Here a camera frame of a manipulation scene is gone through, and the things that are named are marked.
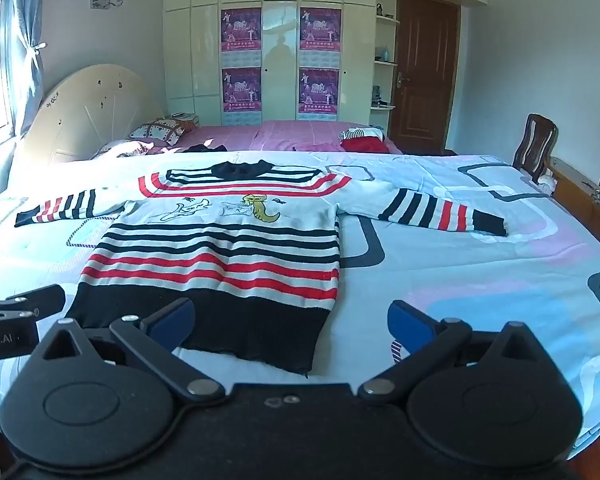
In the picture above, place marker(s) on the red cloth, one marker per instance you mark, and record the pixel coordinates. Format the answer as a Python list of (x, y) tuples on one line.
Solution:
[(364, 145)]

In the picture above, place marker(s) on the patterned light blue bedsheet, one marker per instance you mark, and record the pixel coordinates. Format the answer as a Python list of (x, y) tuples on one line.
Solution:
[(455, 270)]

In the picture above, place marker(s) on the striped knit sweater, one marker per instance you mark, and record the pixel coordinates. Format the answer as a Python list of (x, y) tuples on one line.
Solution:
[(215, 255)]

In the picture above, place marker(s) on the striped folded cloth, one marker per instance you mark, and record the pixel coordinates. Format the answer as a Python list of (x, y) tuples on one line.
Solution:
[(361, 134)]

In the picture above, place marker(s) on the blue curtain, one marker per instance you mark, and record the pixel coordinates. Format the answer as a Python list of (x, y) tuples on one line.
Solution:
[(27, 45)]

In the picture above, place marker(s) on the corner shelves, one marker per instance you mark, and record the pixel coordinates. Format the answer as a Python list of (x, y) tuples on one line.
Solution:
[(385, 62)]

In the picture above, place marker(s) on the patterned pillow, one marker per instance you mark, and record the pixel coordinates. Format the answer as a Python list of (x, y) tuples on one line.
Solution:
[(157, 131), (125, 149)]

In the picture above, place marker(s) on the black cloth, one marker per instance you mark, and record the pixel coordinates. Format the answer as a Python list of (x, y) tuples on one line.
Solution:
[(205, 148)]

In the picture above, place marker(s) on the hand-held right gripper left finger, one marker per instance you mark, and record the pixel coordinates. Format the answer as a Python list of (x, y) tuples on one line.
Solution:
[(176, 319)]

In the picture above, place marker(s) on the nightstand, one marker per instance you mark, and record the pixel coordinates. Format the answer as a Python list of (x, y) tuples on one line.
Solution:
[(186, 119)]

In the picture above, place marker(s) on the pink bedsheet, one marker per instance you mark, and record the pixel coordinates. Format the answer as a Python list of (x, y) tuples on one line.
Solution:
[(275, 135)]

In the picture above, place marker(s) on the brown wooden door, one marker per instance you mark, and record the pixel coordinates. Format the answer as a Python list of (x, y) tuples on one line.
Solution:
[(422, 75)]

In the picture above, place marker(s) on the purple wall poster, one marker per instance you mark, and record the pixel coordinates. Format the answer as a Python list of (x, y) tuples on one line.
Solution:
[(241, 35), (318, 91), (241, 94), (320, 35)]

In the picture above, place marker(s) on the small white object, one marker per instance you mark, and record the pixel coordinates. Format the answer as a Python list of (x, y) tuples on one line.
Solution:
[(546, 180)]

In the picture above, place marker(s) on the cream headboard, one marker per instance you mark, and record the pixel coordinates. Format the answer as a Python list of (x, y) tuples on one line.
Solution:
[(85, 110)]

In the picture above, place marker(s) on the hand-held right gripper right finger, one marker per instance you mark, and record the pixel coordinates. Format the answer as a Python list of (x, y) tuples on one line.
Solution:
[(404, 324)]

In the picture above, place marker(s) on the cream wardrobe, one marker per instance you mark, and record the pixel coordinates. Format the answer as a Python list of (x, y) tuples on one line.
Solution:
[(280, 35)]

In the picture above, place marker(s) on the wooden bed frame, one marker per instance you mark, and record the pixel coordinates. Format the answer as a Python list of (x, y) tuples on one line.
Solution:
[(580, 205)]

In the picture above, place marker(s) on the wooden chair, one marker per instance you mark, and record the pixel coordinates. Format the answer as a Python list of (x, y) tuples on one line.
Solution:
[(534, 142)]

